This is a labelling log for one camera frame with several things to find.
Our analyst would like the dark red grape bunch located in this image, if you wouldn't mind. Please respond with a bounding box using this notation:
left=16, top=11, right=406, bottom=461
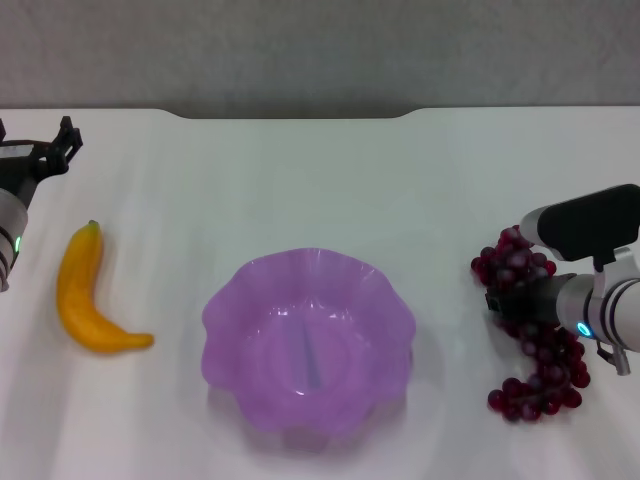
left=469, top=224, right=591, bottom=424

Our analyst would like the black white wrist camera box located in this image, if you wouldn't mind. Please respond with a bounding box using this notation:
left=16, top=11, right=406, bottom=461
left=519, top=183, right=640, bottom=264

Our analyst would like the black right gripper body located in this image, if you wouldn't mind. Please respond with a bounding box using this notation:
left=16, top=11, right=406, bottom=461
left=484, top=273, right=569, bottom=331

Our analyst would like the purple translucent scalloped bowl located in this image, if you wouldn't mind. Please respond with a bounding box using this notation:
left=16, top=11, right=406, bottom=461
left=201, top=246, right=417, bottom=457

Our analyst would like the yellow toy banana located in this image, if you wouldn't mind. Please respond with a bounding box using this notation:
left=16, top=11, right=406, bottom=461
left=55, top=219, right=156, bottom=355

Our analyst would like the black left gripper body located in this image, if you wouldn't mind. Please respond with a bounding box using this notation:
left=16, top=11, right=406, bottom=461
left=0, top=141, right=42, bottom=202

